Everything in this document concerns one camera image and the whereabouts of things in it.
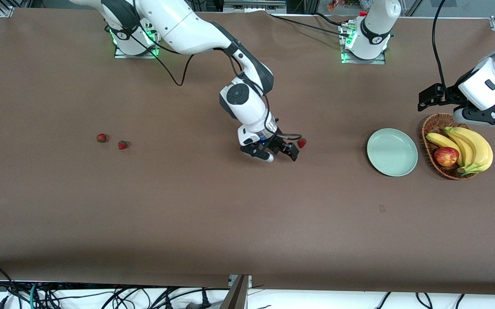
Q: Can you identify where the pale green plate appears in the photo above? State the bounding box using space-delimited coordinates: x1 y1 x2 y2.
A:
367 128 419 177

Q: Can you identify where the brown wicker basket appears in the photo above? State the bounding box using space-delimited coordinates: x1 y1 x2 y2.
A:
422 113 488 180

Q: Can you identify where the small yellow banana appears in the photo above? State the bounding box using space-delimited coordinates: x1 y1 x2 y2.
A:
426 133 463 166

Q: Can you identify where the red apple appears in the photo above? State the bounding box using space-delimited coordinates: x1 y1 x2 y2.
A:
434 147 460 167

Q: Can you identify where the large yellow banana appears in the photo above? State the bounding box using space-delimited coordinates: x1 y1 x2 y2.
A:
447 127 494 176

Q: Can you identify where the brown table cover sheet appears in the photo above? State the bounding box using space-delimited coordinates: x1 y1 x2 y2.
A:
0 8 495 297

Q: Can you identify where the silver equipment box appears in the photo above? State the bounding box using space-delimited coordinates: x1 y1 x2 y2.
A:
223 0 287 13

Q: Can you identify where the dark metal beam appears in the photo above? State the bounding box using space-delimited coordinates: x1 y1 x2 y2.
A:
220 275 249 309

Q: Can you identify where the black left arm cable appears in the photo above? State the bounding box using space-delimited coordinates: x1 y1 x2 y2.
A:
431 0 448 88

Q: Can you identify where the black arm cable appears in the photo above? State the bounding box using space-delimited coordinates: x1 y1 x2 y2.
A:
130 26 303 142
431 0 448 88

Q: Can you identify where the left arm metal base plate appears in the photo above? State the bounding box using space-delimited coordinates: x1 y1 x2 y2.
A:
340 24 386 65

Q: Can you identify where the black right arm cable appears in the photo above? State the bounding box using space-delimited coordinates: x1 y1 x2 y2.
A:
130 26 303 142

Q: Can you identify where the long black table cable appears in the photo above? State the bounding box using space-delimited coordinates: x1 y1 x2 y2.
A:
269 13 353 38

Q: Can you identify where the silver metal bracket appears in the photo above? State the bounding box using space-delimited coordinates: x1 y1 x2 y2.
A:
228 274 253 289

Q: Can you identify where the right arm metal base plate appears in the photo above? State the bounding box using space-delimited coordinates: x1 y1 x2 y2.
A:
114 26 162 59

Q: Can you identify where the black cable bundle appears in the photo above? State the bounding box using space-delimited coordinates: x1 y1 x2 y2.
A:
37 285 231 309

